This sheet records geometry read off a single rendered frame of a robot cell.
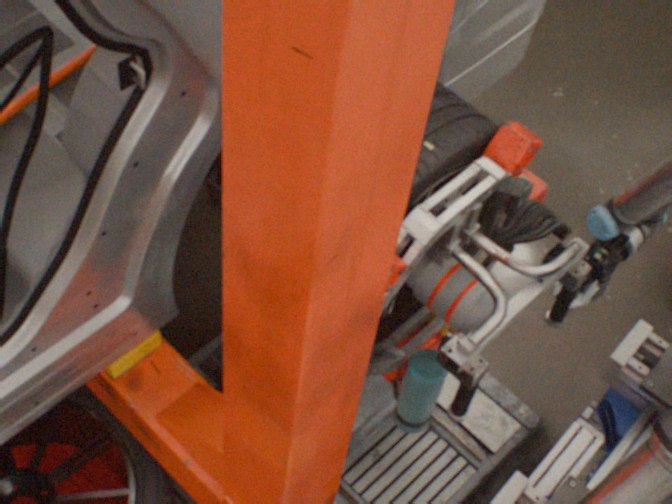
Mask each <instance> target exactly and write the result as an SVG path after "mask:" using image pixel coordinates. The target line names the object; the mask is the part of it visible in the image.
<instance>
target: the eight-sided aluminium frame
mask: <svg viewBox="0 0 672 504"><path fill-rule="evenodd" d="M511 176H512V174H511V173H509V172H507V171H506V170H505V169H503V168H502V167H501V166H499V165H498V163H497V162H495V161H494V160H493V159H492V158H490V157H488V156H483V157H481V158H480V159H478V160H475V161H474V162H473V164H472V165H471V167H470V168H469V169H466V170H465V171H464V172H462V173H461V174H460V175H459V176H457V177H456V178H455V179H453V180H452V181H451V182H450V183H448V184H447V185H445V187H443V188H442V189H441V190H440V191H438V192H437V193H436V194H434V195H433V196H432V197H431V198H429V199H428V200H427V201H426V202H423V203H422V204H421V205H419V204H418V205H417V207H416V208H415V209H414V210H413V211H412V212H411V213H410V214H409V216H408V217H407V218H406V219H404V220H403V221H402V224H401V229H400V233H399V237H398V241H397V247H396V251H395V254H396V255H397V256H398V255H399V254H400V252H401V251H402V250H403V248H404V247H406V244H407V243H408V242H409V240H410V239H412V240H413V241H414V243H413V246H412V247H411V248H410V250H409V251H408V253H407V254H406V255H404V257H403V258H402V260H403V261H404V262H406V263H407V265H408V267H407V269H406V270H404V271H403V273H402V274H401V276H400V277H399V278H398V280H397V281H396V282H395V285H394V286H393V287H392V289H391V290H390V292H388V293H386V294H384V299H383V304H382V308H381V312H380V315H381V313H382V311H383V310H384V308H385V307H387V306H388V304H389V303H390V301H391V299H392V298H393V296H394V295H395V294H396V292H397V291H398V290H399V288H400V287H401V286H402V284H403V282H404V281H406V279H407V278H408V276H409V275H410V274H411V272H412V271H413V270H414V268H415V267H416V266H417V263H418V262H419V261H420V259H421V258H422V256H423V255H424V254H426V252H427V251H428V250H429V249H430V248H431V246H432V244H433V243H434V242H435V241H436V240H437V239H438V238H439V237H440V236H441V235H442V234H443V233H444V232H446V231H448V230H449V229H450V228H451V227H452V226H453V224H454V223H455V222H457V221H458V220H459V219H460V218H462V217H463V216H465V215H467V214H468V213H469V212H471V211H472V210H473V209H474V208H475V207H476V206H477V204H479V203H480V202H482V201H483V200H484V199H485V198H488V197H489V196H490V195H491V194H493V193H494V192H496V191H497V194H496V197H495V200H494V203H493V206H492V209H491V212H490V215H489V218H488V221H486V223H485V227H484V229H483V231H482V233H481V234H482V235H483V236H485V237H486V236H488V235H489V234H491V233H492V232H493V231H494V230H495V231H496V232H498V233H500V232H501V231H502V229H503V228H504V227H505V224H506V223H507V221H508V220H510V219H511V217H512V216H513V214H514V213H515V212H516V210H517V209H518V208H519V207H520V205H521V203H522V202H524V201H525V200H527V199H528V197H529V195H530V194H531V193H533V187H534V182H532V181H530V180H529V179H528V178H526V177H525V176H524V175H521V176H518V177H511ZM475 182H478V183H479V184H478V186H477V187H476V188H474V189H473V190H472V191H471V192H469V193H468V194H467V195H465V196H463V197H462V198H461V199H459V200H458V201H457V202H456V203H454V204H453V205H452V207H451V208H449V209H448V210H447V211H446V212H443V213H442V214H441V215H440V216H438V217H437V218H435V217H434V215H435V214H436V213H438V212H439V211H440V210H441V209H442V208H443V205H444V204H446V203H447V202H448V201H450V200H451V199H452V198H453V197H455V196H456V195H457V194H458V193H460V194H461V193H462V192H464V191H465V190H467V189H469V188H470V187H471V185H472V184H474V183H475ZM512 195H513V196H514V198H513V201H512V203H511V207H510V210H508V212H507V215H506V217H505V220H504V223H503V226H502V227H501V226H500V223H501V221H502V218H503V215H504V213H505V210H506V207H507V204H508V201H510V198H511V196H512ZM482 252H483V251H482V250H481V249H479V248H478V247H477V246H475V244H474V246H473V247H472V249H471V250H470V251H469V253H468V254H469V255H470V256H472V257H473V258H474V259H475V260H477V259H478V258H479V256H480V255H481V254H482ZM497 261H498V260H496V259H495V258H493V257H492V256H490V255H488V256H486V257H485V258H484V260H483V261H482V262H481V265H480V266H481V267H482V268H483V269H484V270H486V271H488V272H490V271H491V269H492V268H493V267H494V266H495V263H496V262H497ZM433 314H434V313H433V312H432V311H431V310H429V309H428V308H427V307H426V306H424V307H423V308H421V309H420V310H419V311H418V312H417V313H415V314H414V315H413V316H412V317H411V318H410V319H408V320H407V321H406V323H404V324H403V325H402V326H400V327H399V328H398V329H397V330H396V331H395V332H393V333H392V334H391V335H390V336H389V337H388V338H385V339H384V340H382V342H380V343H379V344H373V347H372V351H371V356H370V360H369V365H368V369H366V373H365V377H368V376H373V375H378V374H383V373H388V374H390V373H391V372H393V371H395V370H396V369H398V368H399V367H401V366H402V365H403V363H404V360H405V359H408V358H409V357H410V356H411V355H412V354H413V352H415V351H416V350H418V349H419V348H420V347H422V346H423V345H424V344H425V343H427V341H428V340H429V339H431V338H432V337H433V336H434V335H435V334H436V333H437V332H438V331H440V330H441V329H442V328H443V327H444V326H445V325H447V324H445V322H444V321H443V320H441V319H440V318H439V317H438V316H437V317H436V318H435V319H434V320H433V321H432V323H431V324H429V325H428V326H427V327H425V328H424V329H423V330H422V331H420V332H419V333H418V334H417V335H416V336H415V337H413V338H412V339H411V340H410V341H409V343H408V344H407V345H404V346H403V347H402V348H401V349H399V348H398V347H396V345H398V344H399V343H400V342H401V340H403V339H404V338H405V337H407V336H409V335H410V334H411V333H412V332H413V331H414V330H416V329H417V328H418V327H419V326H420V325H421V324H422V323H424V321H426V320H427V319H428V318H429V317H430V316H432V315H433Z"/></svg>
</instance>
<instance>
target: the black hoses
mask: <svg viewBox="0 0 672 504"><path fill-rule="evenodd" d="M539 223H540V225H539ZM538 225H539V226H538ZM537 226H538V227H537ZM536 227H537V228H536ZM534 228H536V229H534ZM532 229H534V230H532ZM571 232H572V229H571V228H569V227H568V226H567V225H566V223H565V222H564V221H561V220H560V219H559V218H558V217H557V216H556V214H554V213H553V212H552V211H551V210H550V209H549V208H547V207H544V205H543V203H542V202H541V201H539V200H537V199H534V198H530V199H527V200H525V201H524V202H522V203H521V205H520V207H519V208H518V209H517V210H516V212H515V213H514V214H513V216H512V217H511V219H510V220H508V221H507V223H506V224H505V227H504V228H503V229H502V231H501V232H500V233H498V232H496V231H495V230H494V231H493V232H492V233H491V234H489V235H488V236H486V238H488V239H490V240H491V241H493V242H494V243H495V244H497V246H498V247H500V248H501V249H503V250H504V251H506V252H507V253H510V254H512V253H513V252H514V250H515V246H514V245H520V243H526V242H530V241H535V240H539V239H542V238H544V237H546V236H548V235H549V234H551V233H552V234H553V235H554V236H557V237H558V238H559V239H560V240H562V241H564V240H565V239H567V238H568V237H569V236H570V235H571Z"/></svg>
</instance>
